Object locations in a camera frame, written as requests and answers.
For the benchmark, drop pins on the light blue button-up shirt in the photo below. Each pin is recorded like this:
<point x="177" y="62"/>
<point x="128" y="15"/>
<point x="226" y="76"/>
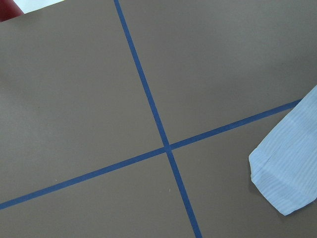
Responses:
<point x="284" y="165"/>

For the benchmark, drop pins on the red cylinder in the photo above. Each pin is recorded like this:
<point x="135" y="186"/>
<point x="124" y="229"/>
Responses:
<point x="8" y="10"/>

